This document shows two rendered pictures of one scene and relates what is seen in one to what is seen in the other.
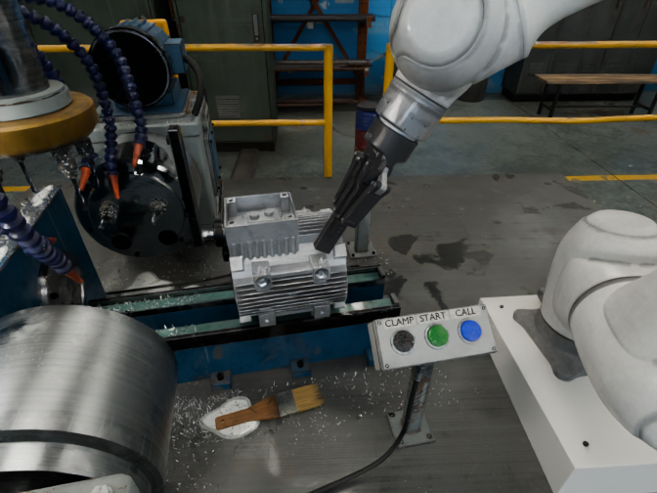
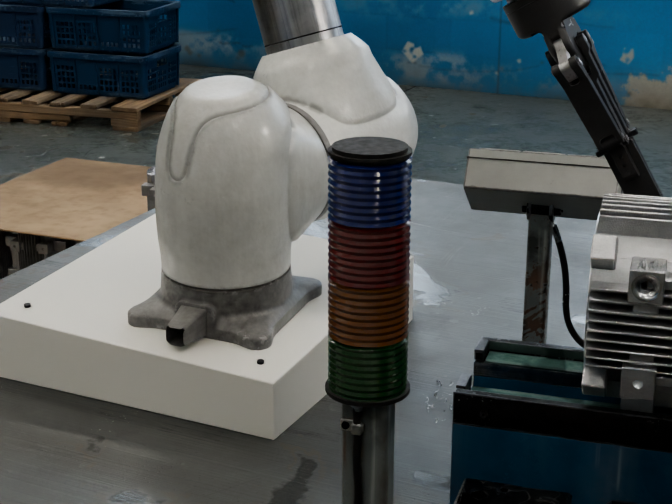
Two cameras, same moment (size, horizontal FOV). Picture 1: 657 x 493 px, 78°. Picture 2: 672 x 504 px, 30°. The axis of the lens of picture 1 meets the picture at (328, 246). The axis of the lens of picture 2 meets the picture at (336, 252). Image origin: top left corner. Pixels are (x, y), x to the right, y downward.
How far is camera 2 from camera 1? 1.76 m
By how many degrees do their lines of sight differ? 119
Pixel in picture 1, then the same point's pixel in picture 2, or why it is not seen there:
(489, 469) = (462, 343)
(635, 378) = (408, 110)
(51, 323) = not seen: outside the picture
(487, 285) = (154, 473)
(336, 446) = not seen: hidden behind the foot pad
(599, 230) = (269, 94)
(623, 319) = (371, 99)
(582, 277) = (310, 141)
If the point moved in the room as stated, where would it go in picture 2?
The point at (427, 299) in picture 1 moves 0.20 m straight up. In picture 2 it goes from (322, 488) to (322, 302)
